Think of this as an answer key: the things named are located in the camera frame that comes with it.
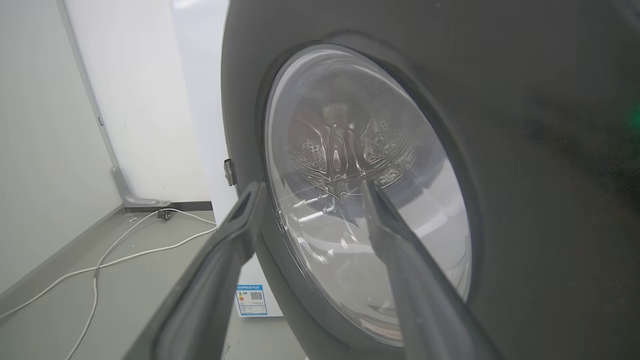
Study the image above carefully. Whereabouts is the grey metal partition post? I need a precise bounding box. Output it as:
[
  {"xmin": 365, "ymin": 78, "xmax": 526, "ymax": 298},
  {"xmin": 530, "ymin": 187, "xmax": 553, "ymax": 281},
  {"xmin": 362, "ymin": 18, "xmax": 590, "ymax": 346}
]
[{"xmin": 55, "ymin": 0, "xmax": 162, "ymax": 207}]

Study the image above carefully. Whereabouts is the white washing machine body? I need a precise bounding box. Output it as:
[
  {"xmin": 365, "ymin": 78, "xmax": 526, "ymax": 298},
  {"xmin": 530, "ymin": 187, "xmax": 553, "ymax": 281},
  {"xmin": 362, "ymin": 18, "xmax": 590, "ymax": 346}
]
[{"xmin": 172, "ymin": 0, "xmax": 284, "ymax": 319}]

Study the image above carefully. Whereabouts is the blue energy label sticker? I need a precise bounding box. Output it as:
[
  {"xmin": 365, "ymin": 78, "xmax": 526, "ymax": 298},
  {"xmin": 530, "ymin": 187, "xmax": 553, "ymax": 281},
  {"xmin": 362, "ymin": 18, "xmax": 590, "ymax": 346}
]
[{"xmin": 235, "ymin": 284, "xmax": 268, "ymax": 317}]

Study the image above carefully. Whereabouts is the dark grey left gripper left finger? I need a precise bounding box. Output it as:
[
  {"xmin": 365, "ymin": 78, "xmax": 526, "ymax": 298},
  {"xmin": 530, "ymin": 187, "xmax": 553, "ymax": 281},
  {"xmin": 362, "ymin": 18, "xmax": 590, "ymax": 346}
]
[{"xmin": 123, "ymin": 181, "xmax": 267, "ymax": 360}]

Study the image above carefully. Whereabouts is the dark grey washing machine door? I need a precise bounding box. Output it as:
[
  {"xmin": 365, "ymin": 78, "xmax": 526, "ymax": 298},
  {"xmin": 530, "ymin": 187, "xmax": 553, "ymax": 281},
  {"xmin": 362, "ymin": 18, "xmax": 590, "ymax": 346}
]
[{"xmin": 220, "ymin": 0, "xmax": 640, "ymax": 360}]

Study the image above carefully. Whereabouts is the white power cable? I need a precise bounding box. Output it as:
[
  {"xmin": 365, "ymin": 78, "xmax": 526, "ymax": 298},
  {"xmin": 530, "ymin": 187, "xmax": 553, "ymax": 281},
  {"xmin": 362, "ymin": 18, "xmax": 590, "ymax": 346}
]
[
  {"xmin": 65, "ymin": 208, "xmax": 217, "ymax": 360},
  {"xmin": 0, "ymin": 226, "xmax": 219, "ymax": 321}
]

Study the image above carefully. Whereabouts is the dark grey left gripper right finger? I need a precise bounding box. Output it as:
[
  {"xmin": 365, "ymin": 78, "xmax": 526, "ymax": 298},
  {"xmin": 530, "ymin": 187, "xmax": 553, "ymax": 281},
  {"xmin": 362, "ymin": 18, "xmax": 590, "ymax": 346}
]
[{"xmin": 361, "ymin": 180, "xmax": 502, "ymax": 360}]

